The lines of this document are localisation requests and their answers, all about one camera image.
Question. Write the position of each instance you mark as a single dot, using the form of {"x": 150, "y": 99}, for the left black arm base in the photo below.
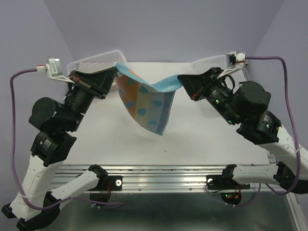
{"x": 102, "y": 192}

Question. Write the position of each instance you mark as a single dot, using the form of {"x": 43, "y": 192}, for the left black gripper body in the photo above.
{"x": 83, "y": 94}

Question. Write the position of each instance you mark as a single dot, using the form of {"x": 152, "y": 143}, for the yellow blue hello towel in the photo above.
{"x": 113, "y": 87}

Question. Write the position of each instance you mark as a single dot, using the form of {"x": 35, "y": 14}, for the left white plastic basket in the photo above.
{"x": 97, "y": 62}

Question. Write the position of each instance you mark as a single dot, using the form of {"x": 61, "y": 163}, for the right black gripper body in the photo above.
{"x": 219, "y": 96}

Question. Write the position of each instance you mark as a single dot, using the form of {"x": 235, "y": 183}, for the white plastic basket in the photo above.
{"x": 202, "y": 65}
{"x": 97, "y": 62}

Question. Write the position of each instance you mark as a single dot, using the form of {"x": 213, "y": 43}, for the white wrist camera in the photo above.
{"x": 53, "y": 70}
{"x": 235, "y": 63}

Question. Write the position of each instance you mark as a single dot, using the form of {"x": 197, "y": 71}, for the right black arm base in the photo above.
{"x": 217, "y": 183}

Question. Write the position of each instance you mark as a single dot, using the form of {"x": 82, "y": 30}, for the aluminium mounting rail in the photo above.
{"x": 184, "y": 179}

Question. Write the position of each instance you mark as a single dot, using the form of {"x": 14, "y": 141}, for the right white plastic basket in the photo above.
{"x": 202, "y": 65}

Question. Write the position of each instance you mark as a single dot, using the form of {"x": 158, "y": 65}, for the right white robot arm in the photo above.
{"x": 246, "y": 105}

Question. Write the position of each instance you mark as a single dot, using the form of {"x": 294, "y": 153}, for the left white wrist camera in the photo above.
{"x": 53, "y": 70}

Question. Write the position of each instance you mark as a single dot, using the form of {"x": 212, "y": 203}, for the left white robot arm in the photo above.
{"x": 37, "y": 205}

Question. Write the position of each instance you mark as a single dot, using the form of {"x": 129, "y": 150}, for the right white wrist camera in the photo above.
{"x": 235, "y": 63}

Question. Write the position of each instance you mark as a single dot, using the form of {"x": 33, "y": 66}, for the right aluminium side rail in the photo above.
{"x": 245, "y": 71}

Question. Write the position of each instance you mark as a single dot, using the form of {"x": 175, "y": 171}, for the light blue colourful towel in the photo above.
{"x": 148, "y": 104}

